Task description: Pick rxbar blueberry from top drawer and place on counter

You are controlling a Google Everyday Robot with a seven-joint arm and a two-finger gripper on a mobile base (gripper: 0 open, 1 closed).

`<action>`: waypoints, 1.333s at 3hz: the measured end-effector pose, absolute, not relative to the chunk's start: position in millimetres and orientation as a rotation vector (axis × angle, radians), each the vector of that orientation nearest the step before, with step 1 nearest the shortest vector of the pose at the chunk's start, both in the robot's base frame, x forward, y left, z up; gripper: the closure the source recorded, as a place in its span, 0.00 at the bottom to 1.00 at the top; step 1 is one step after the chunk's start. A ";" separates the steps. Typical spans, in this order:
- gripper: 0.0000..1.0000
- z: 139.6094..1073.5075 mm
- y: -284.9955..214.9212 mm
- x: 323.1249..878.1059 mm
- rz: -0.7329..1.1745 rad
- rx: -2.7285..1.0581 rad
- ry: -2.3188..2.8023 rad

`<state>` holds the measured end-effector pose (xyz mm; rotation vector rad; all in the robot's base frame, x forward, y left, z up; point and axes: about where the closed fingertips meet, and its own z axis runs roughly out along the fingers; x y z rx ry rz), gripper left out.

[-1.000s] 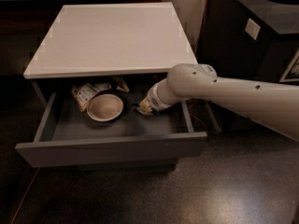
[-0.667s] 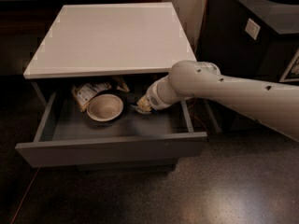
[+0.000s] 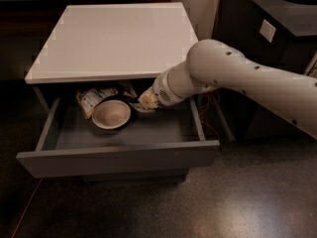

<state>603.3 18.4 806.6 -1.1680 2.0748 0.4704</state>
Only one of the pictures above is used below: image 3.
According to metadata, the beige bowl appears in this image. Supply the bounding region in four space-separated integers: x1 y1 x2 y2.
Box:
92 100 131 130

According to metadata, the dark blue rxbar packet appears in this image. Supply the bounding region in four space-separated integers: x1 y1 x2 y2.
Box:
130 102 155 113

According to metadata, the grey top drawer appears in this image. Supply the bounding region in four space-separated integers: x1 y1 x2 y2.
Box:
17 83 220 179

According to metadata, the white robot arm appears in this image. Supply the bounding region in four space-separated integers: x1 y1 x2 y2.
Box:
139 40 317 138

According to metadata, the orange cable on floor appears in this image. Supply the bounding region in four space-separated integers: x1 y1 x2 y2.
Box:
10 0 232 238

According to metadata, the white snack packet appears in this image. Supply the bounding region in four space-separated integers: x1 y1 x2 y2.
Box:
75 87 119 119

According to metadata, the framed sign on bin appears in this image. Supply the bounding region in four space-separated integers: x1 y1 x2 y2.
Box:
304 52 317 77

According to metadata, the small tan snack packet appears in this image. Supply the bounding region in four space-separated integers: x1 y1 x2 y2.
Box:
119 80 138 98

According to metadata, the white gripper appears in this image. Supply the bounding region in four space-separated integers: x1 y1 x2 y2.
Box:
138 61 215 109

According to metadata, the black waste bin cabinet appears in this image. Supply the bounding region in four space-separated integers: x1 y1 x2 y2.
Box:
211 0 317 140

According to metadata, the white label on bin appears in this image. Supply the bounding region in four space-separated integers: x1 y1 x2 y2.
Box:
260 20 276 43

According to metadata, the grey drawer cabinet white top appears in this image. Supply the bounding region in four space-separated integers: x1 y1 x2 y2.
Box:
25 2 212 185

